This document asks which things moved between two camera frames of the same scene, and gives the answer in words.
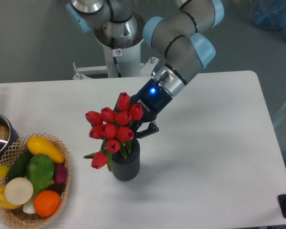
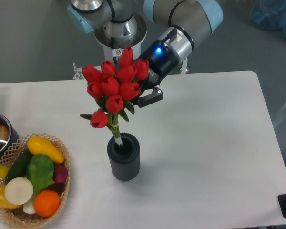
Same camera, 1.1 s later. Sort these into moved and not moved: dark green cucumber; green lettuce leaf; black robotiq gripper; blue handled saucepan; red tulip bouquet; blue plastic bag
Moved: red tulip bouquet; black robotiq gripper
Not moved: green lettuce leaf; blue plastic bag; dark green cucumber; blue handled saucepan
